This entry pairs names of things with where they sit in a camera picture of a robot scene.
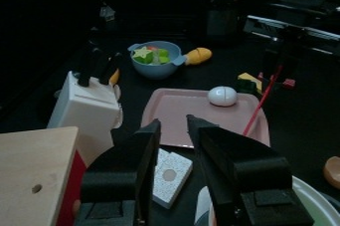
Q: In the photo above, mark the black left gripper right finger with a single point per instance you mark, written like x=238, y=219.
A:
x=248, y=177

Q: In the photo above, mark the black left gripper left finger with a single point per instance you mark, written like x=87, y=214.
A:
x=119, y=177

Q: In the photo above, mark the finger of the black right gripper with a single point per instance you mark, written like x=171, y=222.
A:
x=270, y=67
x=290, y=67

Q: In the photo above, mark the white knife block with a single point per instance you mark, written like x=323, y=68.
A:
x=86, y=110

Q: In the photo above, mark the small red toy block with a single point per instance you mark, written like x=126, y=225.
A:
x=288, y=83

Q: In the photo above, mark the dark green toy piece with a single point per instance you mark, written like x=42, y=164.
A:
x=244, y=86

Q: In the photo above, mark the white speckled block with hole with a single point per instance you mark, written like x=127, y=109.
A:
x=170, y=177

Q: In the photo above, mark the white toy egg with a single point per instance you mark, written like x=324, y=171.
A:
x=222, y=96

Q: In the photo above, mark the yellow orange toy food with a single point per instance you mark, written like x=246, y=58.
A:
x=198, y=56

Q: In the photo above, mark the dark box in background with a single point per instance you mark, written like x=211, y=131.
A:
x=220, y=22

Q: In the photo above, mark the white plate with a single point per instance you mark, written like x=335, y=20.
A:
x=319, y=205

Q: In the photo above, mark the tan hollow toy shell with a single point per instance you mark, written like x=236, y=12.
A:
x=332, y=172

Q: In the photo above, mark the pink plastic tray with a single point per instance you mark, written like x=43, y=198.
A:
x=186, y=113

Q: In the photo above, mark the green toy vegetable piece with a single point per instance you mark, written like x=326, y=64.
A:
x=163, y=56

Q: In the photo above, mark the light blue toy pot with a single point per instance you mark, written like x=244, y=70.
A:
x=158, y=70

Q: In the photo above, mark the red toy vegetable piece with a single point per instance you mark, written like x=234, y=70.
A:
x=152, y=48

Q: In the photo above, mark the yellow star fruit slice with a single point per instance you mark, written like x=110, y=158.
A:
x=143, y=54

